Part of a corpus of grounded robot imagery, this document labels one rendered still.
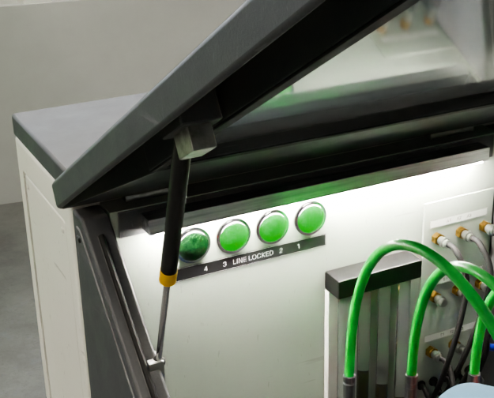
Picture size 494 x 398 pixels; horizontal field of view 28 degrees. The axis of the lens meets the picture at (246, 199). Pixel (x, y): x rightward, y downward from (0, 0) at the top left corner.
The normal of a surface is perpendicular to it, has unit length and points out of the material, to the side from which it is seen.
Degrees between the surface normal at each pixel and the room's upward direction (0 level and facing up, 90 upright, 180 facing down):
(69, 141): 0
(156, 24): 90
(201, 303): 90
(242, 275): 90
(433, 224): 90
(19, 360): 0
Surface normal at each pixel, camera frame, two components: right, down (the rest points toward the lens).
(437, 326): 0.44, 0.33
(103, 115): -0.03, -0.92
